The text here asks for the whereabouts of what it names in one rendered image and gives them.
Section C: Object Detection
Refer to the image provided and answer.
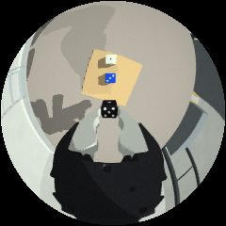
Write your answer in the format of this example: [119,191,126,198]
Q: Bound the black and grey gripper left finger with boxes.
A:
[50,105,102,178]

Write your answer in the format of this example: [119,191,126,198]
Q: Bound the white die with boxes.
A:
[105,55,116,65]

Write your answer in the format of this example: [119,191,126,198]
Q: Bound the black die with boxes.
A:
[102,100,117,118]

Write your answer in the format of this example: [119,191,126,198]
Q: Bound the tan mat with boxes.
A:
[82,49,142,106]

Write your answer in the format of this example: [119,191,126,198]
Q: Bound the blue die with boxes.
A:
[105,73,116,83]

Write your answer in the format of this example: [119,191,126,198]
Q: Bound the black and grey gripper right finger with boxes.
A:
[117,106,168,181]

